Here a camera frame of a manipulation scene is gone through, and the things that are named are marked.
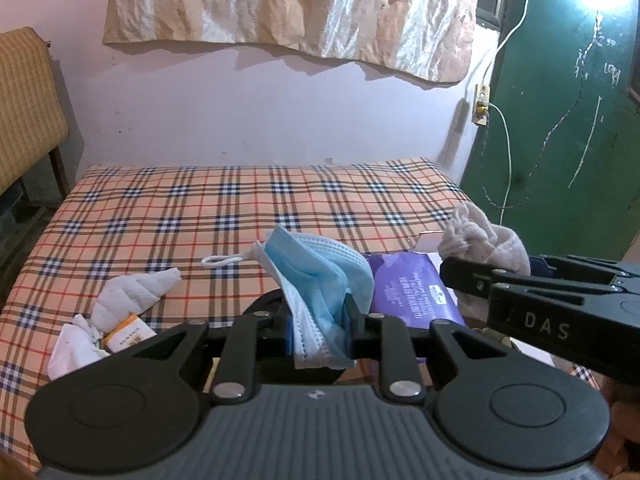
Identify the blue surgical mask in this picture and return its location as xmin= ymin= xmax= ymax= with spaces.
xmin=201 ymin=224 xmax=374 ymax=370

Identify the purple wet wipes pack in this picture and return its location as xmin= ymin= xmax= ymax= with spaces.
xmin=366 ymin=252 xmax=464 ymax=330

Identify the woven mat chair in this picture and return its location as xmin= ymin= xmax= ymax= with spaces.
xmin=0 ymin=27 xmax=70 ymax=197

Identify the crumpled beige wall cloth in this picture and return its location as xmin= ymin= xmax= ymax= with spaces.
xmin=103 ymin=0 xmax=477 ymax=84

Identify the white orange tissue pack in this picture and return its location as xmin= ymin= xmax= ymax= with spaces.
xmin=103 ymin=314 xmax=156 ymax=353

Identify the white cardboard box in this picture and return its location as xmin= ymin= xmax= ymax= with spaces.
xmin=413 ymin=231 xmax=444 ymax=261

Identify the wall power socket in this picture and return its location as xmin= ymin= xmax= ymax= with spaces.
xmin=472 ymin=84 xmax=490 ymax=127

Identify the white sock bundle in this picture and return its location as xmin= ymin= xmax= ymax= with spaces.
xmin=437 ymin=200 xmax=533 ymax=311

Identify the green wooden door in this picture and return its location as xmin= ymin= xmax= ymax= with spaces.
xmin=461 ymin=0 xmax=639 ymax=260

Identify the grey tumbler black lid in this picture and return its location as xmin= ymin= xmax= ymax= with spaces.
xmin=243 ymin=289 xmax=291 ymax=321

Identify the plaid bed sheet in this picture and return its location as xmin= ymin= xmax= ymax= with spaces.
xmin=1 ymin=158 xmax=465 ymax=470

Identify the white crumpled cloth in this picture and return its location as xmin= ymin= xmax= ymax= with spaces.
xmin=47 ymin=314 xmax=110 ymax=380

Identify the white charger cable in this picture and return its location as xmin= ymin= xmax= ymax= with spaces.
xmin=487 ymin=0 xmax=532 ymax=226

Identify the white towel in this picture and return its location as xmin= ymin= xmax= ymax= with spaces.
xmin=90 ymin=268 xmax=181 ymax=333

